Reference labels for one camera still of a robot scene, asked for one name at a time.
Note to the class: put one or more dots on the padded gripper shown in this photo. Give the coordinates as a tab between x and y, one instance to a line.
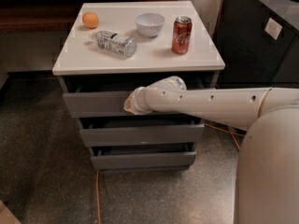
139	101

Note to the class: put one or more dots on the grey top drawer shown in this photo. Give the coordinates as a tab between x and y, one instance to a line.
96	104

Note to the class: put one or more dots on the grey drawer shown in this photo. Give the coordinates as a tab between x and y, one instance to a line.
143	156
141	130
96	104

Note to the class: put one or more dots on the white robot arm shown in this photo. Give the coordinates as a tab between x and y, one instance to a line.
267	176

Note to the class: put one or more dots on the grey middle drawer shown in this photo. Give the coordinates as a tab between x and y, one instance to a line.
141	130

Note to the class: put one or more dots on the grey bottom drawer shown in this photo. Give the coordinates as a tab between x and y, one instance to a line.
143	156

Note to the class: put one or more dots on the grey cabinet with white top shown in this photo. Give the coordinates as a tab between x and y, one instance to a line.
83	67

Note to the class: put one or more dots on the clear plastic water bottle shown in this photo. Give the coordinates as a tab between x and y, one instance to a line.
123	45

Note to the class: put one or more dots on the white bowl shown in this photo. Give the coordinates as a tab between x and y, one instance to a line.
149	24

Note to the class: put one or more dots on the red cola can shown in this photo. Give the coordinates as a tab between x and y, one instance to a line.
181	35

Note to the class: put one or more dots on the orange fruit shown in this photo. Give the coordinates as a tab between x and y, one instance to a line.
90	20

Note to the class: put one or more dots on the dark wooden bench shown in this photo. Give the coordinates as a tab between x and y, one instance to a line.
20	16

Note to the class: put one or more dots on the black counter cabinet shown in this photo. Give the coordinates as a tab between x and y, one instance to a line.
252	57

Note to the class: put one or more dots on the white wall outlet plate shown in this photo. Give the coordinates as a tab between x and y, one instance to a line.
273	28

